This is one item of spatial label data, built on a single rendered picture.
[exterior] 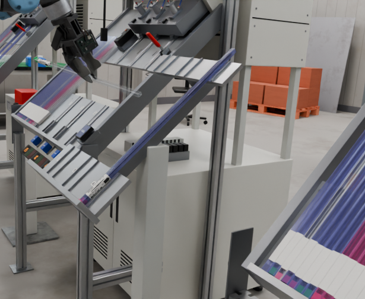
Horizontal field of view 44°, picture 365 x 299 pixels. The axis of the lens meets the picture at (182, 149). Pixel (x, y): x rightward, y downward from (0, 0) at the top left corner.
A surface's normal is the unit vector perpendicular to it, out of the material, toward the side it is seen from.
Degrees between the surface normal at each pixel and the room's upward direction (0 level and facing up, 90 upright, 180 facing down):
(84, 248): 90
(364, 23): 90
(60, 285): 0
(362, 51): 90
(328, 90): 83
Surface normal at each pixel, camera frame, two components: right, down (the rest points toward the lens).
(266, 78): -0.66, 0.13
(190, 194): 0.56, 0.23
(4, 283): 0.07, -0.97
